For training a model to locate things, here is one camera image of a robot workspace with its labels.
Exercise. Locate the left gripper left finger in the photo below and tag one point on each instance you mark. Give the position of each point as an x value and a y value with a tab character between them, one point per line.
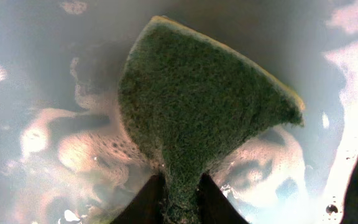
146	207

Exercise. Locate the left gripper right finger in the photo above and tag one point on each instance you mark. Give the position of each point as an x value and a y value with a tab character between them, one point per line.
214	207

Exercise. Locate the green yellow sponge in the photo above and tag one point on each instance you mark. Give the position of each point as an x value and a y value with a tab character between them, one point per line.
187	101

